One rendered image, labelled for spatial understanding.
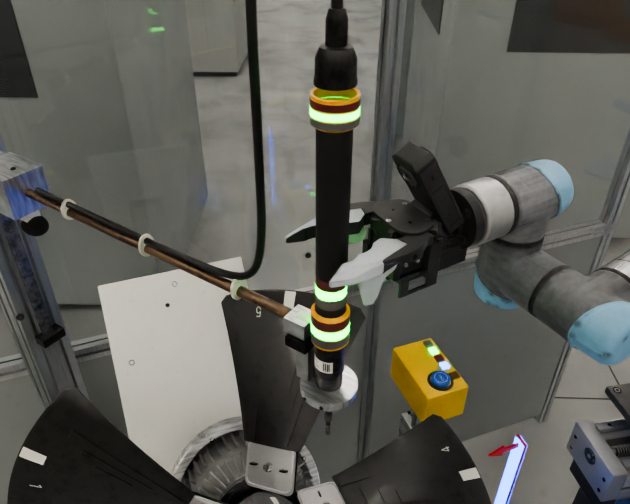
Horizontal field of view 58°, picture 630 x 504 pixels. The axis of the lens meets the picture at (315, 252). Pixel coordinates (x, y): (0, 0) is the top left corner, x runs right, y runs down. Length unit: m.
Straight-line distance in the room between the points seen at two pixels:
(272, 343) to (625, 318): 0.47
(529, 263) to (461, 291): 1.10
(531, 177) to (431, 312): 1.15
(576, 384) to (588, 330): 2.23
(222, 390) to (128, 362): 0.17
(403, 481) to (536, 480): 1.59
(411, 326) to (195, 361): 0.92
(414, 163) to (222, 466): 0.61
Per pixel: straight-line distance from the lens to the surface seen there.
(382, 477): 0.96
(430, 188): 0.58
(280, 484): 0.88
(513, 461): 1.08
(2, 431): 1.70
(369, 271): 0.54
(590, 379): 2.98
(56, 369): 1.36
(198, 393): 1.07
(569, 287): 0.72
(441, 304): 1.83
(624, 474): 1.33
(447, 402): 1.26
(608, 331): 0.69
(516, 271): 0.75
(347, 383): 0.70
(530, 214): 0.71
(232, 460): 0.98
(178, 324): 1.06
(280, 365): 0.85
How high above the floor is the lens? 1.98
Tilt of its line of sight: 35 degrees down
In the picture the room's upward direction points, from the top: straight up
